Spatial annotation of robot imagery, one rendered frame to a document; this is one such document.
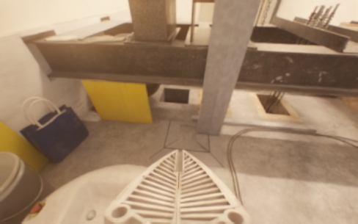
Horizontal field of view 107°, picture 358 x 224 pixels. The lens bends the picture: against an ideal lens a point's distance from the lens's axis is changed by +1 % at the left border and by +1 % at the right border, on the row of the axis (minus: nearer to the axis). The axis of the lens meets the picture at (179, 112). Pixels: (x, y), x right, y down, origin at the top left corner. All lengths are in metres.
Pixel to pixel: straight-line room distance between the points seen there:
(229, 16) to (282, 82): 0.61
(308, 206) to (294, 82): 0.74
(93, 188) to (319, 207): 1.16
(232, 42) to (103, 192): 0.86
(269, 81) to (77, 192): 1.17
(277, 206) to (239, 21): 0.98
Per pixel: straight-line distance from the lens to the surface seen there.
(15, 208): 0.97
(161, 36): 0.91
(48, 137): 1.17
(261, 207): 1.02
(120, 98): 1.16
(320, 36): 1.26
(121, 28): 1.89
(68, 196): 0.66
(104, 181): 0.63
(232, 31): 0.75
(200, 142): 1.09
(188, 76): 0.98
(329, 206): 1.25
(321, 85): 1.29
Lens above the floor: 0.89
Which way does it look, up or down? 42 degrees down
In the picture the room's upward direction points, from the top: straight up
